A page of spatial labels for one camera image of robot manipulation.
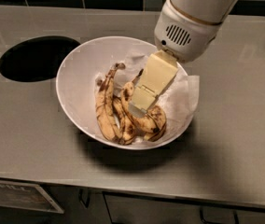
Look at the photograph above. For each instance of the long spotted banana left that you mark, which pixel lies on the long spotted banana left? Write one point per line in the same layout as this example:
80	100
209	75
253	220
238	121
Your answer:
104	105

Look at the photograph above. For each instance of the round black counter hole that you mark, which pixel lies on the round black counter hole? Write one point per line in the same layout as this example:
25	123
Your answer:
36	59

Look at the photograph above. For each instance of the black cabinet handle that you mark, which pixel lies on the black cabinet handle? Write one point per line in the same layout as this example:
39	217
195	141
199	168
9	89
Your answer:
212	215
84	196

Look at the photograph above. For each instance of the small middle spotted banana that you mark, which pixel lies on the small middle spotted banana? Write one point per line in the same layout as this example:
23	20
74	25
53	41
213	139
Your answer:
126	126

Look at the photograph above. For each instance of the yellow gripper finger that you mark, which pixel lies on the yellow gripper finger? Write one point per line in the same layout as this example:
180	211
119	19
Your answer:
160	70

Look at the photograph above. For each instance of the white oval bowl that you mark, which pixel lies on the white oval bowl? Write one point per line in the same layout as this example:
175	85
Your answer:
77	76

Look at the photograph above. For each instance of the framed sign below counter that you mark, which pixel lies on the framed sign below counter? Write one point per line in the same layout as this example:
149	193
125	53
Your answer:
27	196

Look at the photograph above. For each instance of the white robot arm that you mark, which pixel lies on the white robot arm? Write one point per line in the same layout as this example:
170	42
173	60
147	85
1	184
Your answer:
211	11

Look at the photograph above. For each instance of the spotted banana with stem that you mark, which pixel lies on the spotted banana with stem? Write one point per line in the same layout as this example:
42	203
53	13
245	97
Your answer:
126	95

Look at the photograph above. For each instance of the dark spotted banana right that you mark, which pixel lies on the dark spotted banana right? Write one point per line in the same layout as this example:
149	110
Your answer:
157	115

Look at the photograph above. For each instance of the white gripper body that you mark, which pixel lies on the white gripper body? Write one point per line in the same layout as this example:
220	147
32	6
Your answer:
185	34

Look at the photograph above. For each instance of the white paper napkin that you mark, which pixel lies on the white paper napkin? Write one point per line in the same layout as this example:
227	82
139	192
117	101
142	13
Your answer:
178	102

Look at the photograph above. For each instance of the black cabinet handle left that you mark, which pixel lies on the black cabinet handle left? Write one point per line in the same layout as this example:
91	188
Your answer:
84	196

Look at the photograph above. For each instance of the black cabinet handle right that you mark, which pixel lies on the black cabinet handle right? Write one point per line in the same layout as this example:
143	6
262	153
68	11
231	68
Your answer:
212	215

